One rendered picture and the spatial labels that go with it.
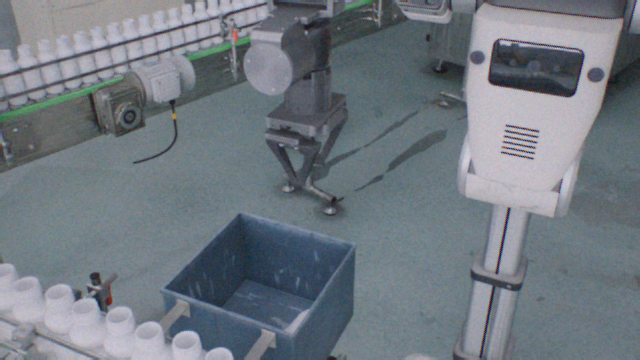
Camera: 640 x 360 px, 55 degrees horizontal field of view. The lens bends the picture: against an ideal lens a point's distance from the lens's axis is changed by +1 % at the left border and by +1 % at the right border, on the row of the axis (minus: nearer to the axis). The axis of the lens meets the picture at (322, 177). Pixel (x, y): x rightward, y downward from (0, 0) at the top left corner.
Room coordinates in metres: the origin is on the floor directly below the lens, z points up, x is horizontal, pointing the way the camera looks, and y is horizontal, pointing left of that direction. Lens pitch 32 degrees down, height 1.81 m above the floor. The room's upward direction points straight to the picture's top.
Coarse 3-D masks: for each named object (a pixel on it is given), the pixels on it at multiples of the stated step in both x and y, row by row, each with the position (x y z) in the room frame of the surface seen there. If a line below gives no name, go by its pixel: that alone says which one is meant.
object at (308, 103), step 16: (304, 80) 0.66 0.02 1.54; (320, 80) 0.66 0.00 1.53; (288, 96) 0.67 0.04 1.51; (304, 96) 0.66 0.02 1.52; (320, 96) 0.66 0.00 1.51; (336, 96) 0.72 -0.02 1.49; (272, 112) 0.67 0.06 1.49; (288, 112) 0.67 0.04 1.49; (304, 112) 0.66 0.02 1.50; (320, 112) 0.66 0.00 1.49; (272, 128) 0.65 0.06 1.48; (304, 128) 0.63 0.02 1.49
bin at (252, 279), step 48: (240, 240) 1.22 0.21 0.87; (288, 240) 1.18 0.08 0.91; (336, 240) 1.12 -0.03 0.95; (192, 288) 1.04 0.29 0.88; (240, 288) 1.20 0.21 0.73; (288, 288) 1.18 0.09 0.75; (336, 288) 1.01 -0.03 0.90; (240, 336) 0.88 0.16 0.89; (288, 336) 0.83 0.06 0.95; (336, 336) 1.01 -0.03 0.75
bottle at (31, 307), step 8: (24, 280) 0.74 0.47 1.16; (32, 280) 0.75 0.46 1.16; (16, 288) 0.73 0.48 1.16; (24, 288) 0.74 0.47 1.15; (32, 288) 0.72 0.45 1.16; (40, 288) 0.74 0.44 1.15; (16, 296) 0.72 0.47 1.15; (24, 296) 0.71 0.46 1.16; (32, 296) 0.72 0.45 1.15; (40, 296) 0.73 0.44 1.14; (16, 304) 0.73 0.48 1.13; (24, 304) 0.71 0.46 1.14; (32, 304) 0.72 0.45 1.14; (40, 304) 0.72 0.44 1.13; (16, 312) 0.71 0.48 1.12; (24, 312) 0.71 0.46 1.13; (32, 312) 0.71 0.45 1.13; (40, 312) 0.71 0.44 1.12; (24, 320) 0.70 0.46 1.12; (32, 320) 0.70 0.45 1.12; (40, 320) 0.71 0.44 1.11; (40, 328) 0.71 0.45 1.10; (40, 344) 0.70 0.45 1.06; (48, 344) 0.71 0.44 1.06; (40, 352) 0.70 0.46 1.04; (48, 352) 0.71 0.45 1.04
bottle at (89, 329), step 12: (84, 300) 0.70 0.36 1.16; (72, 312) 0.67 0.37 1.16; (84, 312) 0.69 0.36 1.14; (96, 312) 0.68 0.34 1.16; (84, 324) 0.66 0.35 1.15; (96, 324) 0.67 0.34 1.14; (72, 336) 0.66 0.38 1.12; (84, 336) 0.66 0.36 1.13; (96, 336) 0.66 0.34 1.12; (96, 348) 0.66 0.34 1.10
